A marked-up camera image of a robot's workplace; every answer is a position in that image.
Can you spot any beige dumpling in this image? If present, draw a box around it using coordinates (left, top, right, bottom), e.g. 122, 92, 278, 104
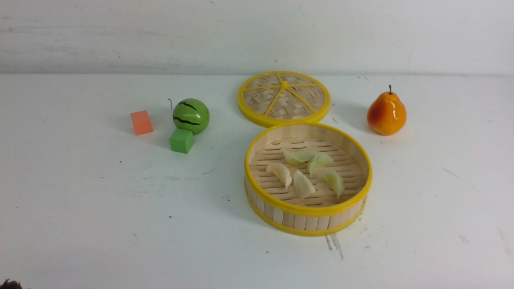
293, 170, 316, 199
266, 163, 293, 189

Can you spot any pale green dumpling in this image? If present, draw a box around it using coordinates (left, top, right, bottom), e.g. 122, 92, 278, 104
284, 149, 315, 166
318, 169, 345, 198

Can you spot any greenish dumpling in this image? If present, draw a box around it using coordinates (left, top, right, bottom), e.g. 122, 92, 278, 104
307, 153, 334, 179

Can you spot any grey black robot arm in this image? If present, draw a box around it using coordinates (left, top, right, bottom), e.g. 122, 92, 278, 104
0, 279, 23, 289

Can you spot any woven bamboo steamer lid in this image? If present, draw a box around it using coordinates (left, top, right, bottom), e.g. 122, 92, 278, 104
237, 71, 332, 128

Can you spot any bamboo steamer tray yellow rim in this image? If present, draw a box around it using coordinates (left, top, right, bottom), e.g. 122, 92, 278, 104
244, 123, 373, 236

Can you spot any green toy watermelon ball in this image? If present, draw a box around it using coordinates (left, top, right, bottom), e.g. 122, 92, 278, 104
169, 98, 210, 135

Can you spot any green foam cube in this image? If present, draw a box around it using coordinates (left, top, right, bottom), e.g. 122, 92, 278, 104
169, 128, 194, 154

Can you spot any orange foam cube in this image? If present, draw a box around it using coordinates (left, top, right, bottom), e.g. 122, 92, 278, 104
130, 110, 153, 136

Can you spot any orange toy pear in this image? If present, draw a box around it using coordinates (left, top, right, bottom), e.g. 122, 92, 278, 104
367, 85, 407, 136

